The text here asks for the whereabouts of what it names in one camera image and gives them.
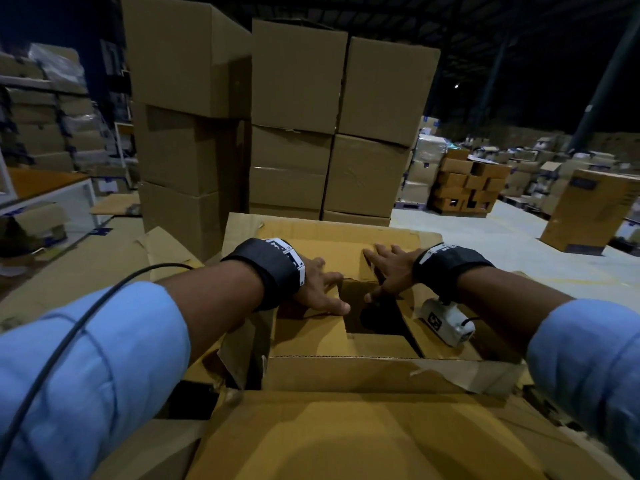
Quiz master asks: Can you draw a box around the person's right hand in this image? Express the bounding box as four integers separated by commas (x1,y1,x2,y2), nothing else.
362,243,423,305

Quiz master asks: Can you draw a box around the person's left hand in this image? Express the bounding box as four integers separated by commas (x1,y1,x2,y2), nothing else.
292,254,351,317

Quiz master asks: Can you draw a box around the dark brown cardboard carton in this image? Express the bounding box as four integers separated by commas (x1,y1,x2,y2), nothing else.
269,239,481,361

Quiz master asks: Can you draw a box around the pale cardboard box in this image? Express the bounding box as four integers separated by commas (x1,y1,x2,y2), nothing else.
221,212,443,251

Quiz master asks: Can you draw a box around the yellowish brown cardboard carton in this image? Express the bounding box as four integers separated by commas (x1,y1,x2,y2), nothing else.
185,234,621,480

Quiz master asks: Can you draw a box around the large cardboard box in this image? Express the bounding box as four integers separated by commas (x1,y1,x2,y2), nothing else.
89,212,640,480

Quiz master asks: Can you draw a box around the person's left forearm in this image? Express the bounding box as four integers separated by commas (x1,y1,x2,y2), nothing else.
157,259,266,365

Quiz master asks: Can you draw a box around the person's right forearm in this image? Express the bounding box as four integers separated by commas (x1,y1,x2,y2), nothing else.
455,266,576,355

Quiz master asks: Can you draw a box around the stack of pale taped boxes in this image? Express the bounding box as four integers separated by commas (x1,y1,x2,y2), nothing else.
397,117,449,208

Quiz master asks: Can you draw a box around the stack of orange-brown boxes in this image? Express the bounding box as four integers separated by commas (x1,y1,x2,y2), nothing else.
431,148,512,217

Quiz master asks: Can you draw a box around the pile of assorted warehouse boxes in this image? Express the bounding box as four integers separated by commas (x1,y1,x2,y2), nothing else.
465,134,640,218

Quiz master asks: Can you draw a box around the tilted tan carton dark label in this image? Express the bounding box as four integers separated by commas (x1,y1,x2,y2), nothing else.
539,169,640,255

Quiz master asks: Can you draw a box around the stack of tall brown cartons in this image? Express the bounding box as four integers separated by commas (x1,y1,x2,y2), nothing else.
121,0,441,263

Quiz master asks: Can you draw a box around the light blue right sleeve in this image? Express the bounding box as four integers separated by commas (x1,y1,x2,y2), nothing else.
525,298,640,478

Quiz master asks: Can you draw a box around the light blue sleeve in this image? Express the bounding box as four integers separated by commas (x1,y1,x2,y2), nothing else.
525,298,640,478
0,281,192,480

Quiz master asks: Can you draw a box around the light blue left sleeve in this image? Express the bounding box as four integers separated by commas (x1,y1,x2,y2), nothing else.
0,281,192,480

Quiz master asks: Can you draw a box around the dark steel column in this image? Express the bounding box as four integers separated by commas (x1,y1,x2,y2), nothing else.
567,9,640,153

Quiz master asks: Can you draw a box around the crumpled brown floor carton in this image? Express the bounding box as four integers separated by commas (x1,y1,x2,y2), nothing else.
0,202,69,258

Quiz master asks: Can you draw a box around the metal storage rack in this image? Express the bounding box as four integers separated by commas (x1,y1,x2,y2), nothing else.
0,149,99,235

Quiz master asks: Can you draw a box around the pile of wrapped shelf cartons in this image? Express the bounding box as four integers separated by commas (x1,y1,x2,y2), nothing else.
0,43,119,173

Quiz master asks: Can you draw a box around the black right wrist strap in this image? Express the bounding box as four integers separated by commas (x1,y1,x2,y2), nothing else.
412,243,495,303

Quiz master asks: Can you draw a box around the black wrist strap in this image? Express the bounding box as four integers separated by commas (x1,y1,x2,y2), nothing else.
412,243,495,303
221,238,306,311

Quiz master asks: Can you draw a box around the black left wrist strap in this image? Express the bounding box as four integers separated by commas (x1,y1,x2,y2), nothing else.
221,238,306,311

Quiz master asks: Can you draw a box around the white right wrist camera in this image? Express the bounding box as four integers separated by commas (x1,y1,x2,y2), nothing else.
417,297,476,348

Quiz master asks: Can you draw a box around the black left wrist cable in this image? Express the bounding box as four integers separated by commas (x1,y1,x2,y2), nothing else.
0,263,193,461

